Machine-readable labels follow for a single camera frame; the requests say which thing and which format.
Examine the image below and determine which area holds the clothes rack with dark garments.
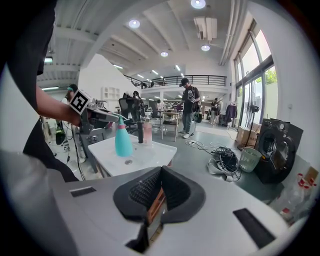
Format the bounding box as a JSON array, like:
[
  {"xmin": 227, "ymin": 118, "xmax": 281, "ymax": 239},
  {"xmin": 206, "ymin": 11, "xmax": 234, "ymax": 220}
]
[{"xmin": 224, "ymin": 100, "xmax": 239, "ymax": 126}]

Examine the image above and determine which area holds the person's black clothing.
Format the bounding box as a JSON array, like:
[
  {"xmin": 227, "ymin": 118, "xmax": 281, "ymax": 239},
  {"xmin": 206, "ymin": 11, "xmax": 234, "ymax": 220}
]
[{"xmin": 6, "ymin": 0, "xmax": 81, "ymax": 183}]

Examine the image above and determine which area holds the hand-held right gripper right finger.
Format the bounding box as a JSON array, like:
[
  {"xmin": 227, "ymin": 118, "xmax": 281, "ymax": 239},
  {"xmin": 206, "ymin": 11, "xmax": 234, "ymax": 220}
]
[{"xmin": 148, "ymin": 166, "xmax": 295, "ymax": 256}]

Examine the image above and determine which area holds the white cubby shelf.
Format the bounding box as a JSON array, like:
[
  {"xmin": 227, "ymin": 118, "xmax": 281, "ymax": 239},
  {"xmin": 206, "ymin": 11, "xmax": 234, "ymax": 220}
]
[{"xmin": 100, "ymin": 85, "xmax": 123, "ymax": 101}]

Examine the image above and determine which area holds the pink soap dispenser bottle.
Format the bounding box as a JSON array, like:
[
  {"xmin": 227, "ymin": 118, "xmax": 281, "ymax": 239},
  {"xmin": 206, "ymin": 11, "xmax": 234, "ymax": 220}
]
[{"xmin": 142, "ymin": 111, "xmax": 153, "ymax": 147}]

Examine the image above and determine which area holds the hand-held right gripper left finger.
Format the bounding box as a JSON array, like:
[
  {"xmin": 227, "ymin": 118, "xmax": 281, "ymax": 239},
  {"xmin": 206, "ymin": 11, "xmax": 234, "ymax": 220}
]
[{"xmin": 52, "ymin": 166, "xmax": 163, "ymax": 256}]

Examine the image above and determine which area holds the clear plastic water jug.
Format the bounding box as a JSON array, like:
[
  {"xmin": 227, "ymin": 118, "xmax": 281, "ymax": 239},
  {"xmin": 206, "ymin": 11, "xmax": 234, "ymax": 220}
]
[
  {"xmin": 287, "ymin": 172, "xmax": 319, "ymax": 201},
  {"xmin": 269, "ymin": 197, "xmax": 308, "ymax": 226}
]

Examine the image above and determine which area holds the teal soap dispenser bottle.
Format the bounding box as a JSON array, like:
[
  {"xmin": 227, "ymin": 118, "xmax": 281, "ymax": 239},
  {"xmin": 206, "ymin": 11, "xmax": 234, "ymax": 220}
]
[{"xmin": 114, "ymin": 115, "xmax": 134, "ymax": 158}]

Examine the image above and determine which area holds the black washing machine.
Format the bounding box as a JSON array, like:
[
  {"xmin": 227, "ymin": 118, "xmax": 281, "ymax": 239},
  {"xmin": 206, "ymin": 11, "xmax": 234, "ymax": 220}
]
[{"xmin": 254, "ymin": 118, "xmax": 305, "ymax": 185}]

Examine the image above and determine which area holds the tall glass window wall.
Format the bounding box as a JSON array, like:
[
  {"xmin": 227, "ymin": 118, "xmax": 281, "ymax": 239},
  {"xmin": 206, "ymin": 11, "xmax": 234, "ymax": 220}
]
[{"xmin": 233, "ymin": 18, "xmax": 280, "ymax": 131}]

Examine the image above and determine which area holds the cardboard box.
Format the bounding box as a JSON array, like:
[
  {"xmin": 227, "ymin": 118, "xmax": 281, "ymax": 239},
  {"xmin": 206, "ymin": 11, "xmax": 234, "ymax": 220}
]
[{"xmin": 234, "ymin": 122, "xmax": 263, "ymax": 148}]

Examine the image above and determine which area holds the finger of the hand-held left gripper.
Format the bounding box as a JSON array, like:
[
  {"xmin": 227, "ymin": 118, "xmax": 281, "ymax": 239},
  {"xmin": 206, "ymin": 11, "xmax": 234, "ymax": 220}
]
[{"xmin": 95, "ymin": 111, "xmax": 121, "ymax": 124}]

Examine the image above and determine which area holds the black balcony railing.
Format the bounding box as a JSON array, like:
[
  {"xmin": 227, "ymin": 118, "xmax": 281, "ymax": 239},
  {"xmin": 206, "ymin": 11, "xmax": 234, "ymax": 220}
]
[{"xmin": 123, "ymin": 74, "xmax": 228, "ymax": 90}]

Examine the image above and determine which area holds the black pedestal fan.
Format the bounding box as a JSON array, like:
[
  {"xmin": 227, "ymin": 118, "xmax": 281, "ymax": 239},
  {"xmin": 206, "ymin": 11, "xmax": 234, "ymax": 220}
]
[{"xmin": 243, "ymin": 104, "xmax": 261, "ymax": 149}]

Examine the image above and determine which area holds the pale mesh laundry basket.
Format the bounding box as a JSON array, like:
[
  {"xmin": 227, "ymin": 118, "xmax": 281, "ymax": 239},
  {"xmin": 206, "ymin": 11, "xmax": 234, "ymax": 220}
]
[{"xmin": 238, "ymin": 146, "xmax": 263, "ymax": 174}]

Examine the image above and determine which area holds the light wooden chair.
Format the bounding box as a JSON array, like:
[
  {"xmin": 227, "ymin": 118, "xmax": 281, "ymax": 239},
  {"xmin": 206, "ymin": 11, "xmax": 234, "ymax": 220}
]
[{"xmin": 160, "ymin": 111, "xmax": 181, "ymax": 143}]

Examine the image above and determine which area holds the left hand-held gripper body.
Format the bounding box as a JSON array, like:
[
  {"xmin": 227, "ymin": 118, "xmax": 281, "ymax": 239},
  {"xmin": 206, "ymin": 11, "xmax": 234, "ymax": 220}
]
[{"xmin": 68, "ymin": 88, "xmax": 106, "ymax": 136}]

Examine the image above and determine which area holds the white floor cable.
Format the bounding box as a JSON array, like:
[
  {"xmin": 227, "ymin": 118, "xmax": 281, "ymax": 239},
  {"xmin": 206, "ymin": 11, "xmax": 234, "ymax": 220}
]
[{"xmin": 184, "ymin": 139, "xmax": 241, "ymax": 153}]

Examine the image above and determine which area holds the person's left forearm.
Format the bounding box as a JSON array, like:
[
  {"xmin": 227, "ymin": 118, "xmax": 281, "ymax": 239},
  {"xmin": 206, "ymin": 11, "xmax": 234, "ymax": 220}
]
[{"xmin": 35, "ymin": 85, "xmax": 83, "ymax": 128}]

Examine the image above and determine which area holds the white ceiling air conditioner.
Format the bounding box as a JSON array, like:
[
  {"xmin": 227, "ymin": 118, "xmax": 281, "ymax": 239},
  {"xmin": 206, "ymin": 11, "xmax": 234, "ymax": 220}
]
[{"xmin": 193, "ymin": 15, "xmax": 219, "ymax": 41}]

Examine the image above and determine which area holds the black mesh office chair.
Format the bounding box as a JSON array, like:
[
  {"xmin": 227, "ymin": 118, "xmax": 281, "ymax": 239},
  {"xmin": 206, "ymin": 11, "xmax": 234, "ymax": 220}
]
[{"xmin": 117, "ymin": 96, "xmax": 146, "ymax": 137}]

